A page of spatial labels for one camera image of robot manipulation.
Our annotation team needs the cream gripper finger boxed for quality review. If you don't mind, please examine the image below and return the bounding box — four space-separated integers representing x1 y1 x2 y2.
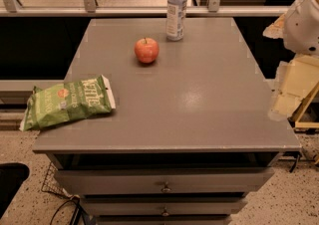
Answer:
268 54 319 121
262 14 285 39

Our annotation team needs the clear plastic water bottle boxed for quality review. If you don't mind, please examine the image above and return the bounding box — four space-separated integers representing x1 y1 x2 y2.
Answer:
165 0 187 41

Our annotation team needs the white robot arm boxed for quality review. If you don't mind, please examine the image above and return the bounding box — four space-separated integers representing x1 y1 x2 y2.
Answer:
262 0 319 120

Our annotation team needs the red apple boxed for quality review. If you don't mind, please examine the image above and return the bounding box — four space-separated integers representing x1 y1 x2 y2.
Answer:
134 38 160 64

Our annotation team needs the green jalapeno chip bag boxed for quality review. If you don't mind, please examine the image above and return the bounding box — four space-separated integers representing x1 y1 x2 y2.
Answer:
20 76 116 131

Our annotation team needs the grey drawer cabinet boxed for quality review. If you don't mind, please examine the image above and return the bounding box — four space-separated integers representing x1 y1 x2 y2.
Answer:
33 18 300 225

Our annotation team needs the top grey drawer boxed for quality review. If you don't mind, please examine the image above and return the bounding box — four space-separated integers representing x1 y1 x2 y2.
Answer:
55 168 274 195

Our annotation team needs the grey drawer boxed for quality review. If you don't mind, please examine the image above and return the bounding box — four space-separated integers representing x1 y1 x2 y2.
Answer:
81 198 246 216
55 168 274 195

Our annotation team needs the middle grey drawer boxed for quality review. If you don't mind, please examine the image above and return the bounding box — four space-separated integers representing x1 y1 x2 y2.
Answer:
81 198 246 216

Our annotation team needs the black chair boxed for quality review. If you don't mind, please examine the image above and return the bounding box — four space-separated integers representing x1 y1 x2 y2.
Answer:
0 163 30 219

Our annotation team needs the black cable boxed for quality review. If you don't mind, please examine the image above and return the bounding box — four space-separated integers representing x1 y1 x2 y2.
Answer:
49 196 84 225

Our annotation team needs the wire basket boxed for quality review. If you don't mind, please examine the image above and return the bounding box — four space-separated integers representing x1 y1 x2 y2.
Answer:
41 162 71 199

